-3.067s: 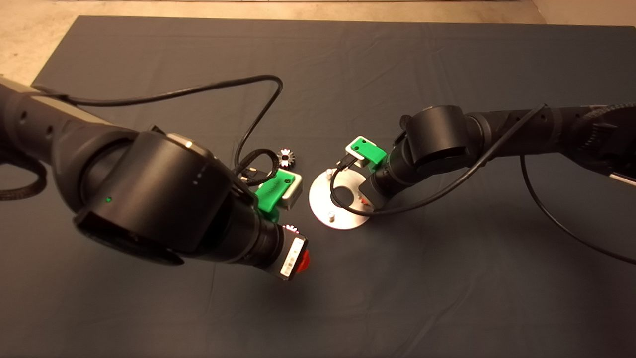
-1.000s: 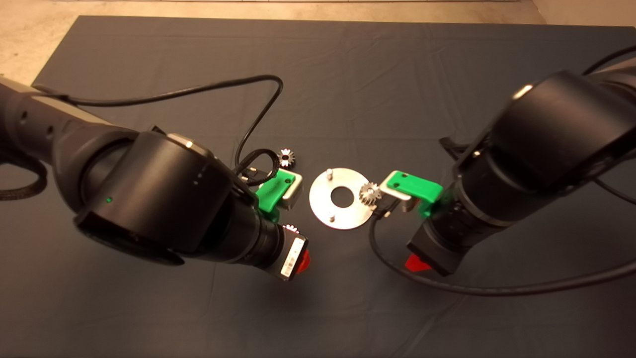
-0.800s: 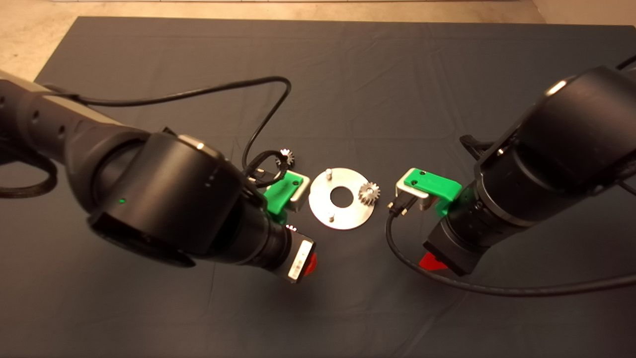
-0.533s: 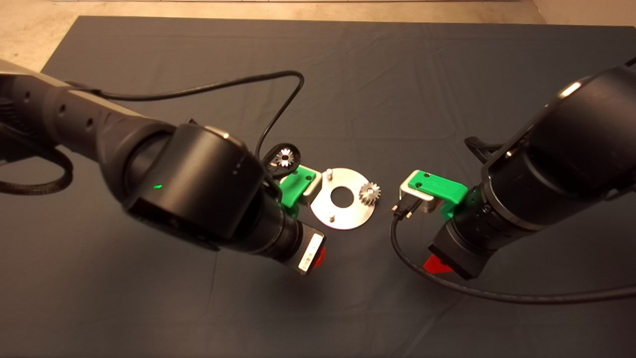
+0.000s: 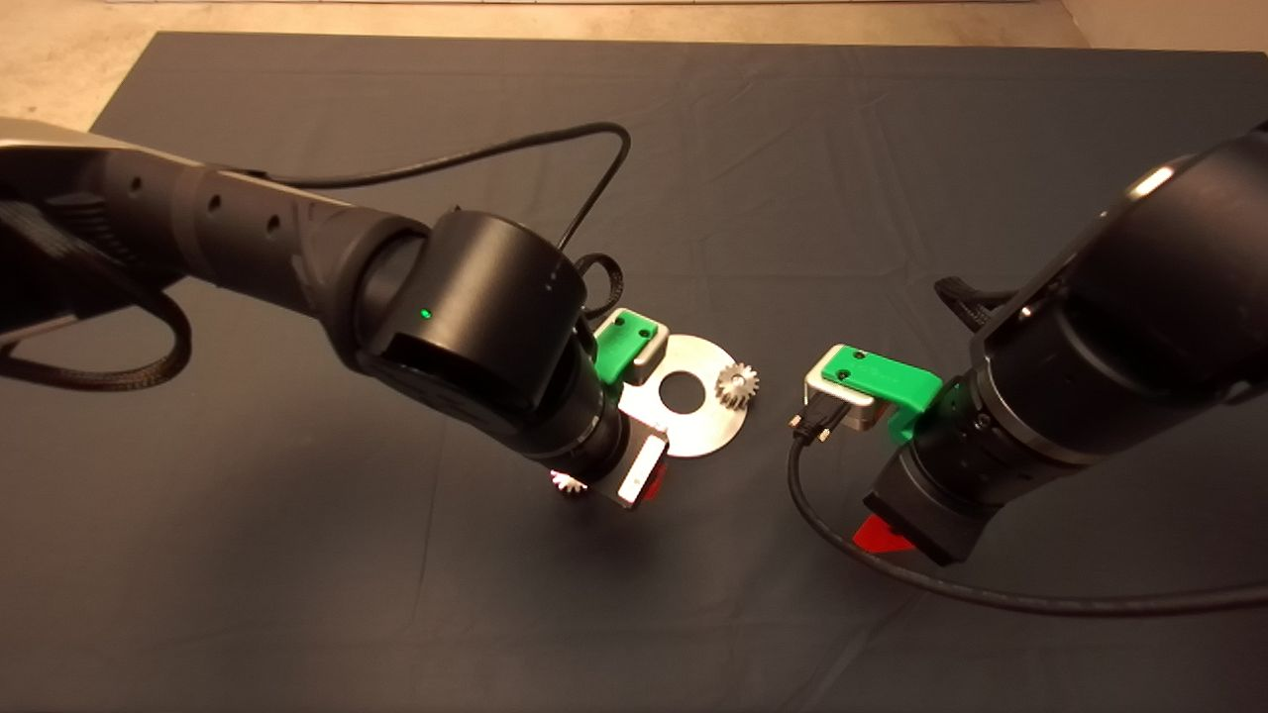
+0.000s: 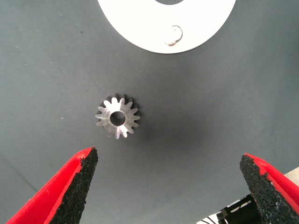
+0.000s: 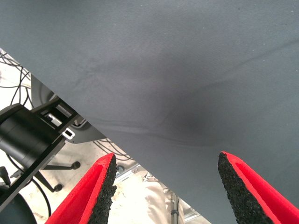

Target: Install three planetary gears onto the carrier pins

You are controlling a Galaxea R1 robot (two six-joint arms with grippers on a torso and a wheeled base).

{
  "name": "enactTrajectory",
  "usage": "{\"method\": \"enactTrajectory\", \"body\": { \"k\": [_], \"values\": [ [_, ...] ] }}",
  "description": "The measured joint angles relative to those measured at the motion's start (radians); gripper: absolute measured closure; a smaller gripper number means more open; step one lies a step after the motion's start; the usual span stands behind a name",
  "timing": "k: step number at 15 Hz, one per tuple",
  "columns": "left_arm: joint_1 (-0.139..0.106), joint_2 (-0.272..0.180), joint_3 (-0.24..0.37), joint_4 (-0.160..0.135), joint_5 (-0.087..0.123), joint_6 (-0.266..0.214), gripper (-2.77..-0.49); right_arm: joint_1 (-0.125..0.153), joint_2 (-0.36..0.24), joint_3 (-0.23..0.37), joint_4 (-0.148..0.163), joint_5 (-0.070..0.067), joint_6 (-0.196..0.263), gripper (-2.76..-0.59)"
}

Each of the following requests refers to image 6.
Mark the black metal frame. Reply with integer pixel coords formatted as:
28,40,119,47
219,195,260,224

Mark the small steel planetary gear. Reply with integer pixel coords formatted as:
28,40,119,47
94,93,142,140

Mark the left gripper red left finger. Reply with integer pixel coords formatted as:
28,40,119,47
6,146,99,224

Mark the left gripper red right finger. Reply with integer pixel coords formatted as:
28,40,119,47
239,153,299,224

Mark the dark grey table cloth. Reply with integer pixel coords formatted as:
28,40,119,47
0,0,299,224

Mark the round metal carrier plate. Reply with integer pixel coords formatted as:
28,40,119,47
97,0,237,55

